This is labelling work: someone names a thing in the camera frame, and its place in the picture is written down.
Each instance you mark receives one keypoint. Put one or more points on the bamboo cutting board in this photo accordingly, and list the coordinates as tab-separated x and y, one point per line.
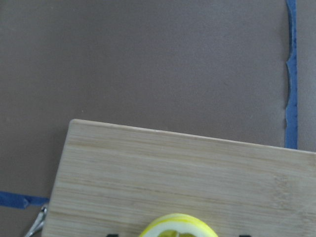
116	179

